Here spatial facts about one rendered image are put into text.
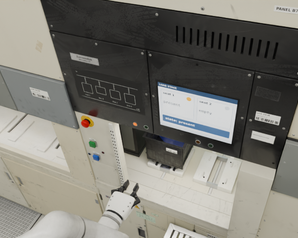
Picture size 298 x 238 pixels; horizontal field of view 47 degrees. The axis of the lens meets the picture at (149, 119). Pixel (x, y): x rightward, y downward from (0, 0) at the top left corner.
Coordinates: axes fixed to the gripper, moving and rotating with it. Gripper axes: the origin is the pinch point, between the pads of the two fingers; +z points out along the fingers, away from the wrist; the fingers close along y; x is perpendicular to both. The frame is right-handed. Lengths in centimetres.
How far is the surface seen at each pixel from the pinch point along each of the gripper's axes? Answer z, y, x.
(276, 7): 14, 43, 82
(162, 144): 34.1, 0.0, -8.3
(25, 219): 8, -113, -119
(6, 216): 5, -130, -119
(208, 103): 14, 28, 45
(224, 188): 34, 34, -29
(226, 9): 14, 31, 79
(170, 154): 34.1, 4.3, -14.3
